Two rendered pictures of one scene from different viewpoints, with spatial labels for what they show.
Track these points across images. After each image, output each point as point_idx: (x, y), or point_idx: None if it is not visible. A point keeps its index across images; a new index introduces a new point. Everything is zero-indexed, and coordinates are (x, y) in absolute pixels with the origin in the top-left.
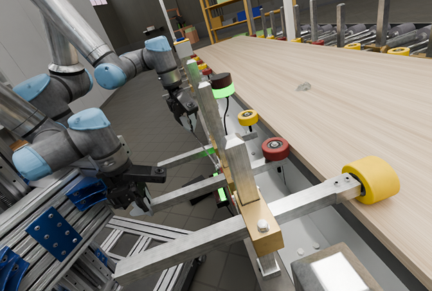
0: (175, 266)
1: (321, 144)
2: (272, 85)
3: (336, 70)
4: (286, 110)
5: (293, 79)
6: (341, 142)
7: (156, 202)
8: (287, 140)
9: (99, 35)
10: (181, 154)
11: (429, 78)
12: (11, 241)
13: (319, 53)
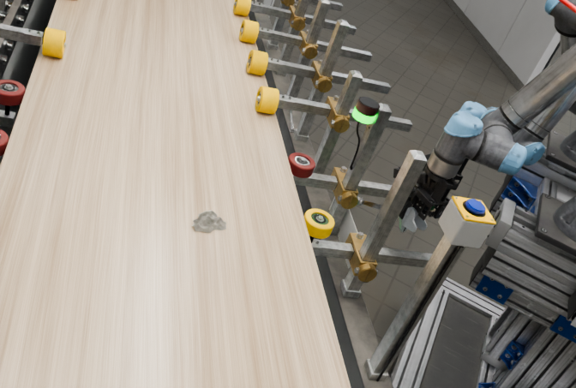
0: (405, 376)
1: (262, 142)
2: (248, 272)
3: (113, 231)
4: (264, 196)
5: (199, 264)
6: (246, 136)
7: None
8: (287, 160)
9: (519, 96)
10: (416, 258)
11: (79, 139)
12: (536, 200)
13: (19, 354)
